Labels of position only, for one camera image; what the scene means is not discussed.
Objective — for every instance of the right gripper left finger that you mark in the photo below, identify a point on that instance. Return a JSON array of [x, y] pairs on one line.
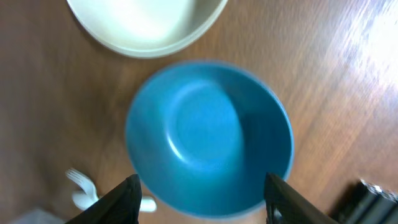
[[119, 206]]

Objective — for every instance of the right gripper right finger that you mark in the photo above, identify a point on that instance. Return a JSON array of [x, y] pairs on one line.
[[286, 205]]

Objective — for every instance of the blue bowl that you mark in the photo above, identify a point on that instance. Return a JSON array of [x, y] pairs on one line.
[[202, 136]]

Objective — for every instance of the cream bowl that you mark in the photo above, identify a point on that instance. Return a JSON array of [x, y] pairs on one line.
[[146, 28]]

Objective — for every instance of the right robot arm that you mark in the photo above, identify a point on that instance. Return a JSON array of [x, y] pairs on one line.
[[365, 204]]

